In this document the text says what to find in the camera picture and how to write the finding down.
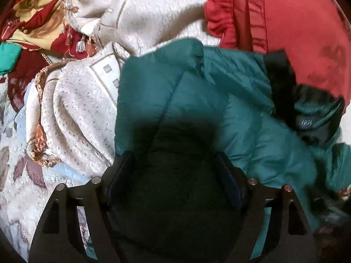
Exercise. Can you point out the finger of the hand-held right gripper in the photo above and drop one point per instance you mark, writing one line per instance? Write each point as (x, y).
(279, 68)

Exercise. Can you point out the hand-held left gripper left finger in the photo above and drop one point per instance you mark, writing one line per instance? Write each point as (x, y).
(120, 171)

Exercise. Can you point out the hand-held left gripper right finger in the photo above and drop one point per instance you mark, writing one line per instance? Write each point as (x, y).
(229, 179)

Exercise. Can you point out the green quilted down jacket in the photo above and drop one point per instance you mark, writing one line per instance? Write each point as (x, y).
(208, 101)

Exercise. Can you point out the red ruffled cushion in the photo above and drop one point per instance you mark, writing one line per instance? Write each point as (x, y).
(296, 22)

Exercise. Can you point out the cream patterned bedspread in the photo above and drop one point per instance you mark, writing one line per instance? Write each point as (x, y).
(90, 109)

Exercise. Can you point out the leaf patterned bed cover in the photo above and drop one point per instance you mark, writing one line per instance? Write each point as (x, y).
(24, 197)

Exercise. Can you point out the light blue cloth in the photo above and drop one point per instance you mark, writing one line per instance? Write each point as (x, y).
(26, 120)

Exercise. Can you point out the bright green cloth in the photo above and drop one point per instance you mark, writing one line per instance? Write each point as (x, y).
(8, 59)

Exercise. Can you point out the red and gold floral cloth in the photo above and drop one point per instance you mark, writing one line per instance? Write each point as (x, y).
(35, 13)

